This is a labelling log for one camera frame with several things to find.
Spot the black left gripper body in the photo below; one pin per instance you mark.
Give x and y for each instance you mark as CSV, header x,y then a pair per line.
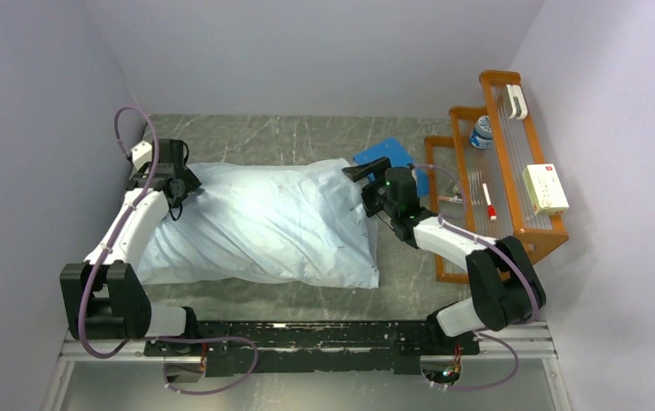
x,y
188,184

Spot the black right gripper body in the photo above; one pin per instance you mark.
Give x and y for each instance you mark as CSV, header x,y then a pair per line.
x,y
374,199

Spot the light blue pillowcase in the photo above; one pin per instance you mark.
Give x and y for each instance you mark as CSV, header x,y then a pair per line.
x,y
268,224

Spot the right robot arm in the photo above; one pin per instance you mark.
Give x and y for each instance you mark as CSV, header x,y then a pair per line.
x,y
505,289

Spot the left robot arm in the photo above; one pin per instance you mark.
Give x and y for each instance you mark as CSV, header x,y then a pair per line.
x,y
102,294

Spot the blue plastic folder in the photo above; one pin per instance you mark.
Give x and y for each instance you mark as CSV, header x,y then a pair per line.
x,y
398,156

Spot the pink white pen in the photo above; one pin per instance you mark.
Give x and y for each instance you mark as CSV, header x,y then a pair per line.
x,y
451,199

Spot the orange tiered shelf rack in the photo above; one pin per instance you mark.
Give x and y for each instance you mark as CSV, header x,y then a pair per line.
x,y
516,144

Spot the small water bottle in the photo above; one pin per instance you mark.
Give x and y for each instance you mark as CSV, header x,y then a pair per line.
x,y
481,137

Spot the red-capped white marker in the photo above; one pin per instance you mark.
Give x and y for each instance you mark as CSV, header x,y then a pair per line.
x,y
490,209

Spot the white hook clip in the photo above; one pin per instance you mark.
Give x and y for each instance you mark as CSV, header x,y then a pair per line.
x,y
515,103

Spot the white red box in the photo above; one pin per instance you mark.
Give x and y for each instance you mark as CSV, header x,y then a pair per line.
x,y
544,190

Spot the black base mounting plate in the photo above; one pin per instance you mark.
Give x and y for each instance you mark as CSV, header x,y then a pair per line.
x,y
399,346

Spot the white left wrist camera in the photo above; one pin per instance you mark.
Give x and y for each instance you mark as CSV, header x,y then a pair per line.
x,y
141,154

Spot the aluminium frame rail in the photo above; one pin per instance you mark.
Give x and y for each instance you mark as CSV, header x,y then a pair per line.
x,y
516,369

